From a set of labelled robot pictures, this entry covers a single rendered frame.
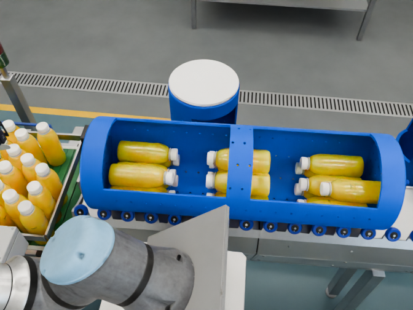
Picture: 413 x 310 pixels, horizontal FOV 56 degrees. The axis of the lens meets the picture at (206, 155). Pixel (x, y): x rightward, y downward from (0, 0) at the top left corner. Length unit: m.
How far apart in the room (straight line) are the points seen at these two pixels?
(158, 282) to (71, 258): 0.16
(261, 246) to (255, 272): 0.91
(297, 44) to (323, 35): 0.29
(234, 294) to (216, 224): 0.24
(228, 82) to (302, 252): 0.69
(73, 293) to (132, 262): 0.10
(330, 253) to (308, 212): 0.28
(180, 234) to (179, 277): 0.13
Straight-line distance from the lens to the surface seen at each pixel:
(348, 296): 1.91
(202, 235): 0.77
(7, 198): 1.26
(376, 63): 3.66
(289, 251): 1.33
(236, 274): 0.96
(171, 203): 1.09
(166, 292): 0.71
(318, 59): 3.53
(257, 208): 1.08
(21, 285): 0.73
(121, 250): 0.67
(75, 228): 0.67
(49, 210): 1.32
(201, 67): 1.61
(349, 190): 1.16
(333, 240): 1.31
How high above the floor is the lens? 2.03
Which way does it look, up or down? 51 degrees down
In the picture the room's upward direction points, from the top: 1 degrees clockwise
